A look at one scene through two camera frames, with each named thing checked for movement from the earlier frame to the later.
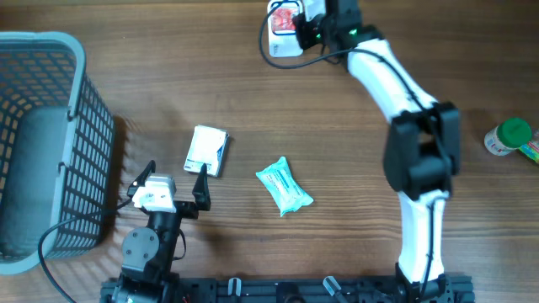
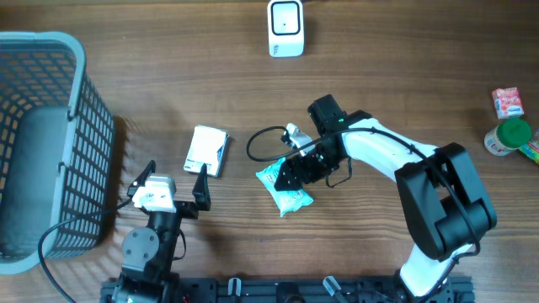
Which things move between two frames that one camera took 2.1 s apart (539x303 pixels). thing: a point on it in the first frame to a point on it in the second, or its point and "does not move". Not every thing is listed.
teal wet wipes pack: (285, 188) does not move
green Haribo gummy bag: (530, 150) does not move
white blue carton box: (208, 146) does not move
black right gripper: (303, 37) to (306, 174)
